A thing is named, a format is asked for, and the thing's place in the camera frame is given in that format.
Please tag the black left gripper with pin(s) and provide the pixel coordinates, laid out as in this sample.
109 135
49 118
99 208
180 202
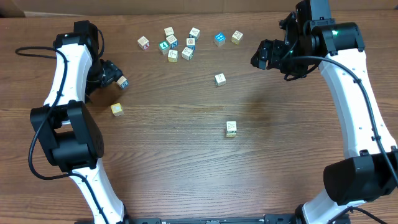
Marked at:
113 73

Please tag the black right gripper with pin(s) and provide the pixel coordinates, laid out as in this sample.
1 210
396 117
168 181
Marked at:
276 50

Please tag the wooden block blue corner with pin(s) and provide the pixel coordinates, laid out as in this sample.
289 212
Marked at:
122 82

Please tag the yellow letter C block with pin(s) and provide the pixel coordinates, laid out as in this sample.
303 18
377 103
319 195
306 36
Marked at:
117 109

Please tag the wooden block table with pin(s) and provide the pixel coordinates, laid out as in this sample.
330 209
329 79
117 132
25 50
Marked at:
220 79

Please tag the wooden block green side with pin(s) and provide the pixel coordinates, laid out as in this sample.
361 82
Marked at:
231 126

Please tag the wooden tower base block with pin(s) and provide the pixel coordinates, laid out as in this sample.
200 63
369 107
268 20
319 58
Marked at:
230 134

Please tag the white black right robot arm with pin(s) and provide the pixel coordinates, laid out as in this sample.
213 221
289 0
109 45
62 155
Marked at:
314 41

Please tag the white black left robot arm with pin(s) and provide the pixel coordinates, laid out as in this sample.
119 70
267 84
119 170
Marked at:
67 133

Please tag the wooden block far right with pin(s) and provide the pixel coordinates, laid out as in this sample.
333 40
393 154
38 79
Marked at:
237 37

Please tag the wooden block red side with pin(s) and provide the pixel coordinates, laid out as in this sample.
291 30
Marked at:
143 43

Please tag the blue top block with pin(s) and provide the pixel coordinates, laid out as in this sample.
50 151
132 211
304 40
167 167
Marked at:
219 39

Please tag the green number four block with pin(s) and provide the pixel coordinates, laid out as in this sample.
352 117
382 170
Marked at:
164 47

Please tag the wooden block yellow edge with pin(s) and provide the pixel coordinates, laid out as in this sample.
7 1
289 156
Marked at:
172 55

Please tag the wooden block blue side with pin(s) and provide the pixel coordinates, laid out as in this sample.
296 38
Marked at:
172 40

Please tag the wooden block top left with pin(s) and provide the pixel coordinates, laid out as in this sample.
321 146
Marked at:
169 31

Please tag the wooden block black edge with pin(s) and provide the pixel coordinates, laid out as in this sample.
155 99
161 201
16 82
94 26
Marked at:
187 53

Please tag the wooden block top middle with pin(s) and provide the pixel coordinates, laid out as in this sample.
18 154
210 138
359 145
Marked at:
194 33

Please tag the wooden block blue middle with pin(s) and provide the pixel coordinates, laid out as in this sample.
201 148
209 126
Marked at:
191 43

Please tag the cardboard strip at back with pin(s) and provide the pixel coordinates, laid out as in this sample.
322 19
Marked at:
25 8

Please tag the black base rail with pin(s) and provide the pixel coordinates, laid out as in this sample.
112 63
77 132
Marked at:
211 220

